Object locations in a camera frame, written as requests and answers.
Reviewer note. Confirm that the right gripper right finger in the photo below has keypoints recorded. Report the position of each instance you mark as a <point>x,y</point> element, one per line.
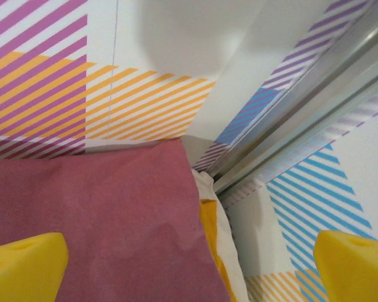
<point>356,270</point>

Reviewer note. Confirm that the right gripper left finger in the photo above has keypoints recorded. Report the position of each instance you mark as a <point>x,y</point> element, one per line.
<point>22,270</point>

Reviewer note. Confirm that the maroon printed t-shirt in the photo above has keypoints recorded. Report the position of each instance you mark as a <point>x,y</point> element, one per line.
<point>113,220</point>

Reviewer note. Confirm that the folded yellow cloth stack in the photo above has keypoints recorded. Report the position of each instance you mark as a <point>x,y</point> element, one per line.
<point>226,245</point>

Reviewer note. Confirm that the folded mustard yellow t-shirt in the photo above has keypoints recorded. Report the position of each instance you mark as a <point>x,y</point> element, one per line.
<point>209,220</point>

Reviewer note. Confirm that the aluminium frame post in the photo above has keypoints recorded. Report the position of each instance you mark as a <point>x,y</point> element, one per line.
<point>318,94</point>

